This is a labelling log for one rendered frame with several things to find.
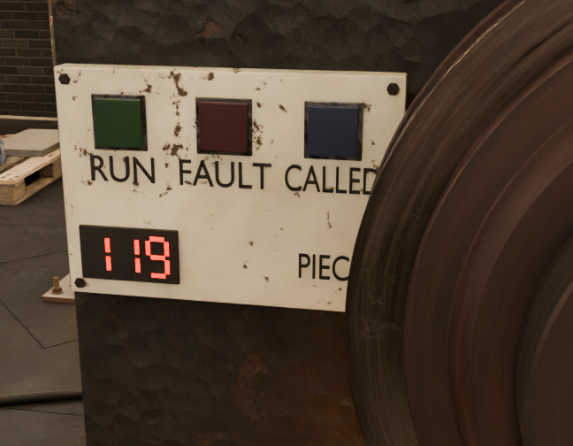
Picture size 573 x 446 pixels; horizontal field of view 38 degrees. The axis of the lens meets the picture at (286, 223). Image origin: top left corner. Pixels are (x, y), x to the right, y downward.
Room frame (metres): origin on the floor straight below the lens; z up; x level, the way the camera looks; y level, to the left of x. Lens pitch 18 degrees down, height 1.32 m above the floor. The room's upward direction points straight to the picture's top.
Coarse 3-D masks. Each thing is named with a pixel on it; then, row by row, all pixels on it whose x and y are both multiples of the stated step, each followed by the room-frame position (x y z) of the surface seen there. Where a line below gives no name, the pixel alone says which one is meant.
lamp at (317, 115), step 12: (312, 108) 0.58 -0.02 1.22; (324, 108) 0.58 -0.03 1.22; (336, 108) 0.58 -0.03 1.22; (348, 108) 0.58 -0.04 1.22; (312, 120) 0.58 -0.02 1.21; (324, 120) 0.58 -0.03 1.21; (336, 120) 0.58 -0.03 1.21; (348, 120) 0.58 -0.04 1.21; (312, 132) 0.58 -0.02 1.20; (324, 132) 0.58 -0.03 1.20; (336, 132) 0.58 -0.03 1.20; (348, 132) 0.58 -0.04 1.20; (312, 144) 0.58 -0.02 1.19; (324, 144) 0.58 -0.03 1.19; (336, 144) 0.58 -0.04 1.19; (348, 144) 0.58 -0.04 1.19; (336, 156) 0.58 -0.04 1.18; (348, 156) 0.58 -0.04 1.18
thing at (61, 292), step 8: (48, 0) 3.19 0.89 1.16; (56, 64) 3.19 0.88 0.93; (56, 96) 3.19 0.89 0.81; (64, 200) 3.19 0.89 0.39; (56, 280) 3.11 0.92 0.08; (64, 280) 3.25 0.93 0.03; (56, 288) 3.10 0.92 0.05; (64, 288) 3.16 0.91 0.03; (48, 296) 3.08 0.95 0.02; (56, 296) 3.07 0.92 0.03; (64, 296) 3.07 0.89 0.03; (72, 296) 3.07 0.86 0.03
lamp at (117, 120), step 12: (96, 108) 0.61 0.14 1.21; (108, 108) 0.61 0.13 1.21; (120, 108) 0.61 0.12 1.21; (132, 108) 0.61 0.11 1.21; (96, 120) 0.61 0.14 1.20; (108, 120) 0.61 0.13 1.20; (120, 120) 0.61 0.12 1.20; (132, 120) 0.61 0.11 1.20; (96, 132) 0.61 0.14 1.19; (108, 132) 0.61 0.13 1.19; (120, 132) 0.61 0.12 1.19; (132, 132) 0.61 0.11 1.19; (96, 144) 0.61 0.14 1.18; (108, 144) 0.61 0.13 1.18; (120, 144) 0.61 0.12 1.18; (132, 144) 0.61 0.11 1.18
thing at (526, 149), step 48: (528, 96) 0.42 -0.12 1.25; (480, 144) 0.42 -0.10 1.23; (528, 144) 0.42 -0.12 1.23; (480, 192) 0.42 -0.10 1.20; (528, 192) 0.40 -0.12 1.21; (432, 240) 0.42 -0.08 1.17; (480, 240) 0.42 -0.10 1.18; (528, 240) 0.40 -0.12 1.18; (432, 288) 0.42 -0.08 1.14; (480, 288) 0.40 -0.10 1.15; (528, 288) 0.40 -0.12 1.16; (432, 336) 0.42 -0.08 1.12; (480, 336) 0.40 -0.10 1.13; (432, 384) 0.42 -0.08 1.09; (480, 384) 0.40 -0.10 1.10; (432, 432) 0.42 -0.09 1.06; (480, 432) 0.40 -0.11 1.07
